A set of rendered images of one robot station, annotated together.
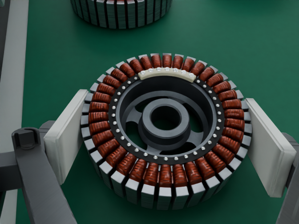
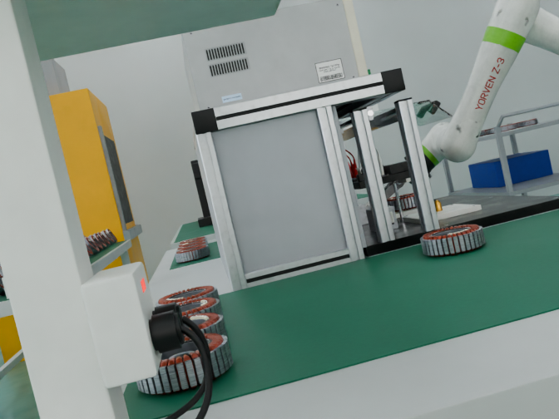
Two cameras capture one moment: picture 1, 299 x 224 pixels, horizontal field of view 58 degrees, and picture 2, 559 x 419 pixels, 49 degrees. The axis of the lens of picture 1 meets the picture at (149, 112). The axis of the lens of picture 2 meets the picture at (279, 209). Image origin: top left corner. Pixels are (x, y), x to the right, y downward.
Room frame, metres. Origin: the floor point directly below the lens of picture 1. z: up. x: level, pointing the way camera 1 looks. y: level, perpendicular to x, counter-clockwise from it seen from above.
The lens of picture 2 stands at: (0.14, 2.06, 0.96)
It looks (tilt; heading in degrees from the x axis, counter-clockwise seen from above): 3 degrees down; 277
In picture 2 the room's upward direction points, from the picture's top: 13 degrees counter-clockwise
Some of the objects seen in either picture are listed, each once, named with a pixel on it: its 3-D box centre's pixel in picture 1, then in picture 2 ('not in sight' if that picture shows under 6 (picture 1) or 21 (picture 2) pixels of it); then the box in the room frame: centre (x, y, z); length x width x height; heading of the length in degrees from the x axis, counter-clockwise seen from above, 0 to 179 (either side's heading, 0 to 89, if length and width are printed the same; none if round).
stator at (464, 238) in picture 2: not in sight; (452, 239); (-0.02, 0.93, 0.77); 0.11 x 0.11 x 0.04
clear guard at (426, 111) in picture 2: not in sight; (380, 123); (0.01, 0.27, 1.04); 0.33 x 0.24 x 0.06; 14
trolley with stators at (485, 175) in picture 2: not in sight; (519, 188); (-0.97, -2.22, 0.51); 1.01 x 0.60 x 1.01; 104
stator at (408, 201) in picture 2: not in sight; (403, 202); (0.00, 0.30, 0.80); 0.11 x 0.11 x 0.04
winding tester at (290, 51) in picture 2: not in sight; (266, 73); (0.28, 0.48, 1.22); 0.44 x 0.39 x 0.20; 104
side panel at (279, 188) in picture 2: not in sight; (281, 198); (0.28, 0.83, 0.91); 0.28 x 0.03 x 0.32; 14
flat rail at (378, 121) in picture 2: not in sight; (365, 127); (0.07, 0.44, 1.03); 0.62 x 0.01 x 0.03; 104
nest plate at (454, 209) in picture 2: not in sight; (438, 213); (-0.06, 0.53, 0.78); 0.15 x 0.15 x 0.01; 14
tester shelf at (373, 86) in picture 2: not in sight; (278, 120); (0.28, 0.49, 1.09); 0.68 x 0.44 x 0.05; 104
